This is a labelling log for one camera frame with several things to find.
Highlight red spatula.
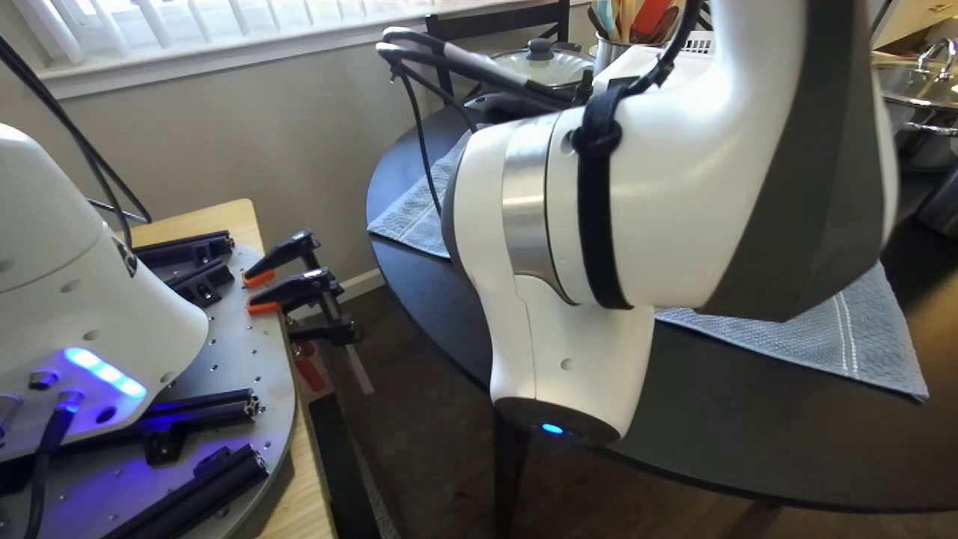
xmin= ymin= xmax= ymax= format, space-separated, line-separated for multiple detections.
xmin=629 ymin=0 xmax=679 ymax=45

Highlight stainless steel pot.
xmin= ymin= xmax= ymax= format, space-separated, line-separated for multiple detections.
xmin=879 ymin=48 xmax=958 ymax=174

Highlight white window blinds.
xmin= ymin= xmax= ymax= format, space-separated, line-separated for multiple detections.
xmin=0 ymin=0 xmax=443 ymax=64

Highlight white window sill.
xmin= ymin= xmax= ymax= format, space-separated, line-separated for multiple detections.
xmin=40 ymin=15 xmax=435 ymax=100

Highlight metal utensil holder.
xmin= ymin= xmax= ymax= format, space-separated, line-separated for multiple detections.
xmin=594 ymin=36 xmax=633 ymax=70

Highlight black aluminium extrusion bar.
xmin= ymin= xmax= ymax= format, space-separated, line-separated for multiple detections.
xmin=100 ymin=443 xmax=274 ymax=539
xmin=87 ymin=385 xmax=265 ymax=466

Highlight black extrusion bracket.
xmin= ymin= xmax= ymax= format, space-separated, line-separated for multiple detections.
xmin=132 ymin=231 xmax=241 ymax=310

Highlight black orange bar clamp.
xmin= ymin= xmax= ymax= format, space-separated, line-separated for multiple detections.
xmin=247 ymin=264 xmax=382 ymax=397
xmin=241 ymin=228 xmax=326 ymax=292

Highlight plugged base cable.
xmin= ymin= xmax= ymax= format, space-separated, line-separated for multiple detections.
xmin=21 ymin=389 xmax=82 ymax=539

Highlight black velcro strap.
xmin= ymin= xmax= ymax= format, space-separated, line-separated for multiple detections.
xmin=569 ymin=82 xmax=647 ymax=310

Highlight grey robot mounting plate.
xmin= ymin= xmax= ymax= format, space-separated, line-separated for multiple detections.
xmin=0 ymin=241 xmax=301 ymax=539

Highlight blue grey towel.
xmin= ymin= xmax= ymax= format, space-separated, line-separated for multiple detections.
xmin=365 ymin=132 xmax=935 ymax=404

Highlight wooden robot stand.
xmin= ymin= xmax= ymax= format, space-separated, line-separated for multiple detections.
xmin=118 ymin=193 xmax=338 ymax=539

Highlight teal spatula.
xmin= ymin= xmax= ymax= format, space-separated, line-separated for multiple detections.
xmin=588 ymin=2 xmax=617 ymax=42

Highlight wooden spoon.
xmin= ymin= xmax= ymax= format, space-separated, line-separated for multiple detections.
xmin=608 ymin=0 xmax=641 ymax=45

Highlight thin black hanging cable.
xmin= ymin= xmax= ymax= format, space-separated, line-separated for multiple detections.
xmin=0 ymin=36 xmax=157 ymax=247

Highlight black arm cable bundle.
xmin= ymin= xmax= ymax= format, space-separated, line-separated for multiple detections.
xmin=373 ymin=0 xmax=706 ymax=222

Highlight dark frying pan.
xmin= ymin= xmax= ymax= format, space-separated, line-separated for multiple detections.
xmin=461 ymin=87 xmax=564 ymax=129

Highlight glass pot lid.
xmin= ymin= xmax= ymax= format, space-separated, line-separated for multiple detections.
xmin=879 ymin=33 xmax=958 ymax=106

